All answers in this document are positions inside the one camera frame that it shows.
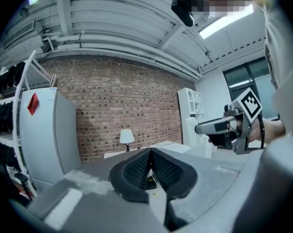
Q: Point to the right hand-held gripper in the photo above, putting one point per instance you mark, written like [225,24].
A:
[243,120]

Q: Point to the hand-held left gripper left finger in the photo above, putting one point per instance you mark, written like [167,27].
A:
[132,178]

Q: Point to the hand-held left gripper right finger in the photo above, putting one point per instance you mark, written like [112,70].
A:
[173,178]

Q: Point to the person's right forearm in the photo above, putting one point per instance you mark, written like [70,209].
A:
[270,130]

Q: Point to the person's right hand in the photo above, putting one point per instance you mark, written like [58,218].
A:
[238,126]

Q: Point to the white table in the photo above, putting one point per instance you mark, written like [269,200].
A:
[170,145]

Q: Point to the white table lamp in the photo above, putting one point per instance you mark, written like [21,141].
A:
[126,136]

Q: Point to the white arched display cabinet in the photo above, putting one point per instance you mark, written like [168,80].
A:
[185,105]

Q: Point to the dark framed window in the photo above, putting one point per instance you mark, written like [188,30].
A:
[236,81]

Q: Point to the white and grey refrigerator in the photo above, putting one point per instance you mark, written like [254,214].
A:
[46,139]

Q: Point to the person's beige shirt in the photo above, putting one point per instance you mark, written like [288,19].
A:
[287,57]

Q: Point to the black office chair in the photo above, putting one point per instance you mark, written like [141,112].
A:
[23,178]

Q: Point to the red diamond sticker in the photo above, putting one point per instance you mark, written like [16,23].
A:
[33,104]

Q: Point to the white ceiling pipe run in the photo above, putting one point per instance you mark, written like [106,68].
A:
[100,38]

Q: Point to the pile of black equipment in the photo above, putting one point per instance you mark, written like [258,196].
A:
[3,115]

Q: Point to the black head-worn camera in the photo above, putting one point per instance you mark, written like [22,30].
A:
[182,11]

